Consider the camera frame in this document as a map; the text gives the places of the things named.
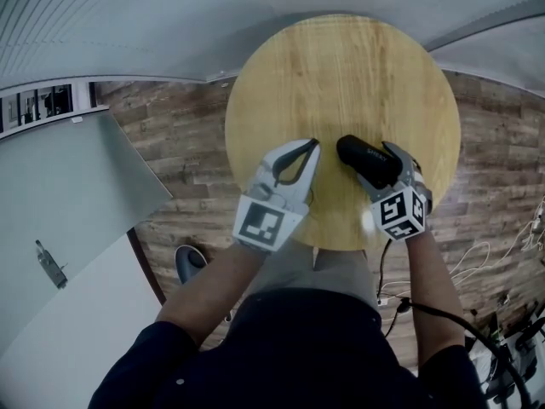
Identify person's khaki trousers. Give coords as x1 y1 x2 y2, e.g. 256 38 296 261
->
243 237 381 313

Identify person's left forearm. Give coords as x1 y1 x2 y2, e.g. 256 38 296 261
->
155 242 268 349

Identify person's dark shirt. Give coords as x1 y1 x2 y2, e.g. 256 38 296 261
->
87 286 493 409

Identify white floor cables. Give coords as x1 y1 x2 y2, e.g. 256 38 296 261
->
378 192 545 304

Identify metal door handle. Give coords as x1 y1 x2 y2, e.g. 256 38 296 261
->
34 239 70 290

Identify black cable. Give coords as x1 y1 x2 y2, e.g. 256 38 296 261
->
376 237 536 409

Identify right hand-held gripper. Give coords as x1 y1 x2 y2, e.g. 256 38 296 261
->
356 140 434 243

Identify person's right forearm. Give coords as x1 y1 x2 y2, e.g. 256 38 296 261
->
402 229 468 377

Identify frosted glass door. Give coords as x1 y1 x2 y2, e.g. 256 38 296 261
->
0 111 175 357

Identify grey shoe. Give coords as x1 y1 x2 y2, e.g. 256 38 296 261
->
173 244 209 285

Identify black cylindrical object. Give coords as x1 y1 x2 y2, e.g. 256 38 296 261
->
336 134 404 190

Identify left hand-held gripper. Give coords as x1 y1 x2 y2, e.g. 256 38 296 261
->
232 137 322 254

